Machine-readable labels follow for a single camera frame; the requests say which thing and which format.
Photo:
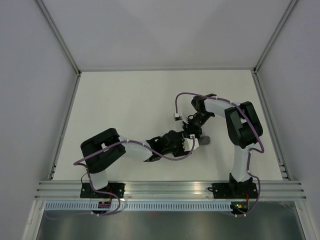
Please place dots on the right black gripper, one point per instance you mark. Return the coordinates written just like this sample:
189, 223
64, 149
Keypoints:
190, 129

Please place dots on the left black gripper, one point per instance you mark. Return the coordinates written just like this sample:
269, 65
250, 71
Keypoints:
181, 152

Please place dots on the grey cloth napkin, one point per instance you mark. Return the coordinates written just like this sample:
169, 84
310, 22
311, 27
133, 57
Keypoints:
204, 140

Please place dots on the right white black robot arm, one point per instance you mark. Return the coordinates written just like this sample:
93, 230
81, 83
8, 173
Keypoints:
244, 130

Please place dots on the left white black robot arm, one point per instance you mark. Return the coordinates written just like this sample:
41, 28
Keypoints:
102, 150

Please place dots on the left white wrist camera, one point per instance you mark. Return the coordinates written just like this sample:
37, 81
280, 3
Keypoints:
190, 143

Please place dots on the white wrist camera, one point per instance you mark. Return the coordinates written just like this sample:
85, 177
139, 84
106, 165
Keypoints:
190, 143
177, 117

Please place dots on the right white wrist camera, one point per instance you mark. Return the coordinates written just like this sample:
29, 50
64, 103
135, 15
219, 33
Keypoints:
177, 117

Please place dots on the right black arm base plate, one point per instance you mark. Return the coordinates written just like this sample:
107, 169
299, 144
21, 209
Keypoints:
228, 191

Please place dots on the right aluminium frame post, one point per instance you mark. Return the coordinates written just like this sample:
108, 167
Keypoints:
275, 34

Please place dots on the aluminium frame post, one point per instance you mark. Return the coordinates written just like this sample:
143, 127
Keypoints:
57, 35
275, 34

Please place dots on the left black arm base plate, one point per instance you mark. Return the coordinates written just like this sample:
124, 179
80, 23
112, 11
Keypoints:
110, 191

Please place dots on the aluminium front rail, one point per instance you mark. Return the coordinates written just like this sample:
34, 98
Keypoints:
169, 190

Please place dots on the white slotted cable duct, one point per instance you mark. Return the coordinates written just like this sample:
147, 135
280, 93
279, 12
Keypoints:
153, 206

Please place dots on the left aluminium frame post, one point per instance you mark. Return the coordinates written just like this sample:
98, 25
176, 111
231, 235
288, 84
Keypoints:
57, 35

